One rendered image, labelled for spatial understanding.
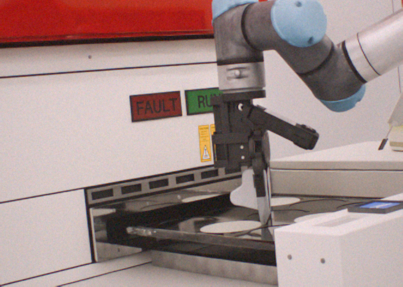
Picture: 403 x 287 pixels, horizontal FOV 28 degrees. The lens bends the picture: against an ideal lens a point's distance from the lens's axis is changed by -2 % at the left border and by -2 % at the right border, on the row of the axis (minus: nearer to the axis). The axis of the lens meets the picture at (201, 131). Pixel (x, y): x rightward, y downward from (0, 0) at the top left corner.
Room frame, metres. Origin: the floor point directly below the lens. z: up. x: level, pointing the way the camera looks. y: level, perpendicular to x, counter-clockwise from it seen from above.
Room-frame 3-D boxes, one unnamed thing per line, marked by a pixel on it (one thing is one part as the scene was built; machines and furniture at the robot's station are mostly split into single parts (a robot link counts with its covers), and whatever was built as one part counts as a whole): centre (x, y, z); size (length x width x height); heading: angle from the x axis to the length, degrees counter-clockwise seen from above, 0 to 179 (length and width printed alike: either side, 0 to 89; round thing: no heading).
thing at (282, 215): (1.36, -0.11, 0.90); 0.34 x 0.34 x 0.01; 42
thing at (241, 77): (1.27, -0.07, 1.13); 0.08 x 0.08 x 0.05
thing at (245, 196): (1.26, -0.06, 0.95); 0.06 x 0.03 x 0.09; 78
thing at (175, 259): (1.23, -0.06, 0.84); 0.50 x 0.02 x 0.03; 42
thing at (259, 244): (1.23, 0.02, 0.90); 0.37 x 0.01 x 0.01; 42
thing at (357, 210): (0.95, -0.20, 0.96); 0.06 x 0.06 x 0.01; 42
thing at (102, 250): (1.50, 0.04, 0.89); 0.44 x 0.02 x 0.10; 132
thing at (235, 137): (1.28, -0.06, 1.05); 0.09 x 0.08 x 0.12; 78
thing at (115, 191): (1.51, 0.04, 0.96); 0.44 x 0.01 x 0.02; 132
